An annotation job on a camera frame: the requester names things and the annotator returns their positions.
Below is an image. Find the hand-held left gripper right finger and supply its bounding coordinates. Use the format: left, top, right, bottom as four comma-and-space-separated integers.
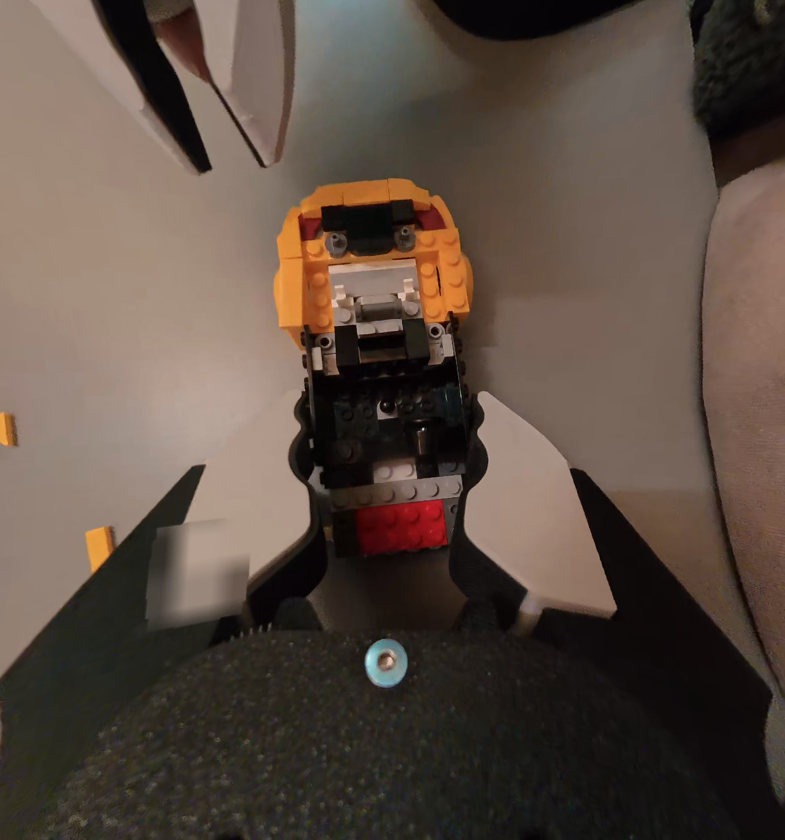
450, 390, 620, 637

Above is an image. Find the orange and black lego car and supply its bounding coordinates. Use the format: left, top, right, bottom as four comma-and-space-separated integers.
273, 178, 489, 560

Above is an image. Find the flat orange lego tile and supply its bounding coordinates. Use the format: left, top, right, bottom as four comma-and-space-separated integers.
85, 526, 116, 574

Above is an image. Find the person's right hand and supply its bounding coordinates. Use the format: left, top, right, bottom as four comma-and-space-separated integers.
156, 5, 213, 85

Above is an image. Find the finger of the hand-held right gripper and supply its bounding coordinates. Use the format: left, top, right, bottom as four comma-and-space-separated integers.
30, 0, 214, 176
209, 0, 298, 170

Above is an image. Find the black textured foam pad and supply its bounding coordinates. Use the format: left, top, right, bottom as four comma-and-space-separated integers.
426, 0, 639, 42

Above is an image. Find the beige printed shirt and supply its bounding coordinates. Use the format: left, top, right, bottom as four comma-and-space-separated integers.
699, 154, 785, 729

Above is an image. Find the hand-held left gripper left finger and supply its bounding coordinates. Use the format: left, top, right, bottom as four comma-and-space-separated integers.
169, 390, 333, 598

